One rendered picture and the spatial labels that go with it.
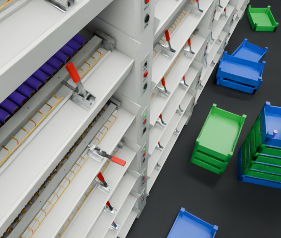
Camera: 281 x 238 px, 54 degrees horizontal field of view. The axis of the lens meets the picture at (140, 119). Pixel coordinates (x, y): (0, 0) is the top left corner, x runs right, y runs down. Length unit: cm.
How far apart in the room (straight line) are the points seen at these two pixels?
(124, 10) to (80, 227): 58
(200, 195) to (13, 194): 129
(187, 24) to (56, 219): 79
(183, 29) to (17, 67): 79
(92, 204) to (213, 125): 104
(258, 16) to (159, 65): 221
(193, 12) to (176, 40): 18
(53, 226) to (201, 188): 115
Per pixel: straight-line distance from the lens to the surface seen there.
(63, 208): 65
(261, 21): 298
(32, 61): 36
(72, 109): 52
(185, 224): 157
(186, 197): 163
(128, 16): 57
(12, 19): 38
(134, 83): 67
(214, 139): 165
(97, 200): 86
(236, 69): 222
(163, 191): 163
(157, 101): 105
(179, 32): 104
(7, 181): 48
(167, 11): 77
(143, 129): 88
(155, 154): 138
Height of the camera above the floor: 149
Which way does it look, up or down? 52 degrees down
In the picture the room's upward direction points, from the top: straight up
